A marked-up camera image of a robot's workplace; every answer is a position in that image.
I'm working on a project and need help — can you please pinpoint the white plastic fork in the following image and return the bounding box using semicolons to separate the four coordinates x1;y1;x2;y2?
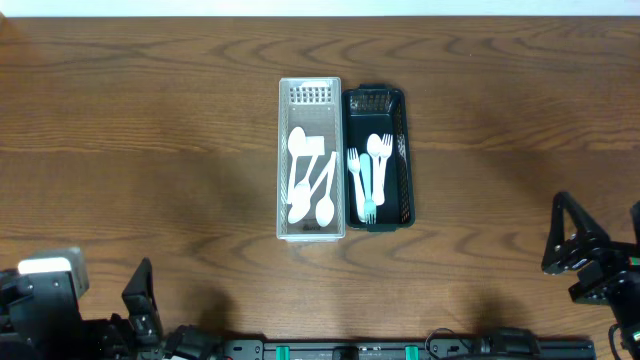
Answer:
379;134;393;184
347;148;365;223

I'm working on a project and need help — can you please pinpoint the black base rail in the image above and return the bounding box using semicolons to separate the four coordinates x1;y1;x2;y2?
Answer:
164;324;597;360

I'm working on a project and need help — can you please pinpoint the white label in basket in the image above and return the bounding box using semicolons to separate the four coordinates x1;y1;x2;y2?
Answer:
301;136;325;156

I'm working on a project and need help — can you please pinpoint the mint green plastic fork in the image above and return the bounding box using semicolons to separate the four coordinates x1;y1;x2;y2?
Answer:
360;153;377;225

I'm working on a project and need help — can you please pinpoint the clear perforated plastic basket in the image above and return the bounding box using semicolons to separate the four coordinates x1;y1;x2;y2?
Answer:
276;77;346;242

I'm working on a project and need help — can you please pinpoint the white plastic spoon bowl up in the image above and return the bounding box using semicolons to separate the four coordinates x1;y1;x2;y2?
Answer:
287;127;306;204

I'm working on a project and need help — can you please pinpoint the white plastic spoon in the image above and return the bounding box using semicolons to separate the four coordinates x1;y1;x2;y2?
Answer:
367;133;385;206
316;152;337;227
292;155;318;207
288;156;335;224

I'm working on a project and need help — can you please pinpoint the dark green perforated basket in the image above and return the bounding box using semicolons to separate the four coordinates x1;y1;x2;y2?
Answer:
342;84;415;232

